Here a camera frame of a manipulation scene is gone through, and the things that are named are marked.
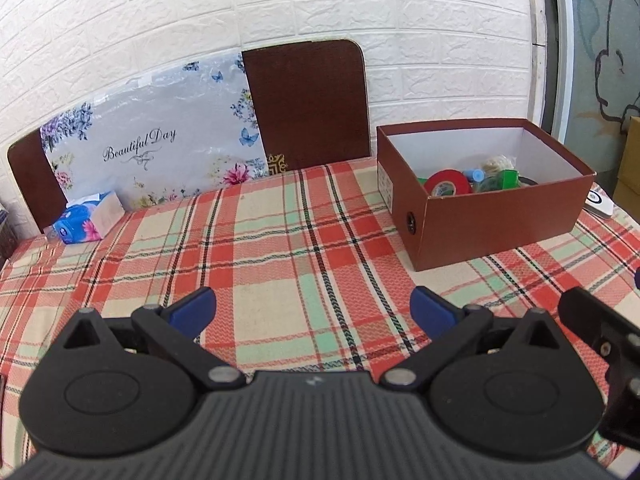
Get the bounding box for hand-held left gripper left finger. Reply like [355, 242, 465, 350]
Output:
[60, 286, 247, 392]

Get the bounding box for floral printed plastic bag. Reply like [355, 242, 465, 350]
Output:
[40, 52, 268, 211]

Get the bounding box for small white device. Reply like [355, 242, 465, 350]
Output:
[584, 185, 617, 220]

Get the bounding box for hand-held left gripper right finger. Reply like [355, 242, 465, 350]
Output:
[380, 285, 568, 392]

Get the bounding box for clear green-patterned tape roll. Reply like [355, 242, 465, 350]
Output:
[472, 174, 506, 194]

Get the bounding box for brown cardboard shoe box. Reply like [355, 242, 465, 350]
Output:
[376, 118, 597, 272]

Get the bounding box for dark brown wooden headboard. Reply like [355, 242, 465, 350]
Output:
[7, 39, 372, 235]

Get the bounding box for red tape roll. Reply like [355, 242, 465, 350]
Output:
[424, 170, 473, 197]

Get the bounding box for white framed cartoon glass door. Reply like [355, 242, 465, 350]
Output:
[525, 0, 640, 146]

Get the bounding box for red plaid blanket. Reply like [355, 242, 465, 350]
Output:
[0, 157, 640, 480]

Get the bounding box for tan cardboard box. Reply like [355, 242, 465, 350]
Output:
[612, 116, 640, 206]

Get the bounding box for blue floral tissue pack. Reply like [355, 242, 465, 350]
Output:
[52, 191, 125, 245]

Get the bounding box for beige twine ball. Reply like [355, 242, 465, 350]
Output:
[481, 156, 516, 174]

